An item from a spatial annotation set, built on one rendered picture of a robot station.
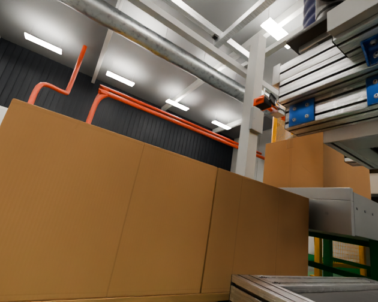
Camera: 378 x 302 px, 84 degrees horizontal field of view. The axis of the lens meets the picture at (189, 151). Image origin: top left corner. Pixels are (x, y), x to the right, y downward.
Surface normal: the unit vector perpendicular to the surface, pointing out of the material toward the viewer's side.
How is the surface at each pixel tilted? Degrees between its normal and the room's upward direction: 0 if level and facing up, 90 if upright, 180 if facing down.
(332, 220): 90
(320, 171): 90
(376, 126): 90
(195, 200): 90
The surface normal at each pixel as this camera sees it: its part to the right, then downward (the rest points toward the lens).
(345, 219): -0.82, -0.29
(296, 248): 0.54, -0.14
